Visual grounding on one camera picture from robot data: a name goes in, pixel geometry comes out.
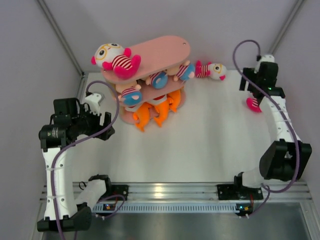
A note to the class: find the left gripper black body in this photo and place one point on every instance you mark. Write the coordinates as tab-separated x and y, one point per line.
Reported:
89	124

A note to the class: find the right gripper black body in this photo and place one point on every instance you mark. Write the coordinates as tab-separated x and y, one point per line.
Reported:
250	73

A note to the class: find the orange shrimp plush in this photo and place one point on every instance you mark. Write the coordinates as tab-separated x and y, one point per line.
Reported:
143	115
169	102

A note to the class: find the boy doll striped shirt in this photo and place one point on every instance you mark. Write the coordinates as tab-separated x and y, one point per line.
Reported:
157	80

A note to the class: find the boy doll black hair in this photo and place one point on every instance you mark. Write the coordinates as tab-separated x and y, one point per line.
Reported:
183	72

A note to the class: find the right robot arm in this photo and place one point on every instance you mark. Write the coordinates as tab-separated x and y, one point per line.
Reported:
287	156

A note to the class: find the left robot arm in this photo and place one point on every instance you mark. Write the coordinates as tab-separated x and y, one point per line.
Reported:
64	212

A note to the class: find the boy doll on middle shelf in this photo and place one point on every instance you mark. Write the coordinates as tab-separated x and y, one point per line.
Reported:
129	94

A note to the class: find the pink three-tier toy shelf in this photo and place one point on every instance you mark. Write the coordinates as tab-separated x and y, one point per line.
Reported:
157	55

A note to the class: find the white pink doll on shelf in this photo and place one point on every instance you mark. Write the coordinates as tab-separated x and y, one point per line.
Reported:
114	57

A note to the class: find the white pink doll right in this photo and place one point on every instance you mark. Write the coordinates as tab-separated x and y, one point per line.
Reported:
253	105

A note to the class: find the white pink doll back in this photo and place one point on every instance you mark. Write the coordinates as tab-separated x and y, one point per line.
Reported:
216	71

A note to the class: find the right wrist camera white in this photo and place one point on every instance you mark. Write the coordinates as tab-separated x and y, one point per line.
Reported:
269	58

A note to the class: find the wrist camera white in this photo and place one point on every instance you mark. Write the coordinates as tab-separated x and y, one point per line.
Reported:
94	101
269	58

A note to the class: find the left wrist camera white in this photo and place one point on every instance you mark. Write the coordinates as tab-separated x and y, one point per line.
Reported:
94	101

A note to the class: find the aluminium left frame rail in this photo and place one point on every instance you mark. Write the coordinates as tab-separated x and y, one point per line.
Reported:
69	87

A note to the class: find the aluminium frame rail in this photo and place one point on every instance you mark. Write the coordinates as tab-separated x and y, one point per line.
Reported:
205	191
69	87

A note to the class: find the aluminium front frame rail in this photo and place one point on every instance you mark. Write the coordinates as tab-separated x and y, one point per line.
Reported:
205	191

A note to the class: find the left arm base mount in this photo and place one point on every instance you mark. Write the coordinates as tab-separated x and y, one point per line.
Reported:
118	189

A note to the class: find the white slotted cable duct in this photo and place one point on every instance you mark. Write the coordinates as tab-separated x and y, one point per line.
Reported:
129	207

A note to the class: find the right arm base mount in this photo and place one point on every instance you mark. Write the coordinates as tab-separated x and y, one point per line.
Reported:
227	192

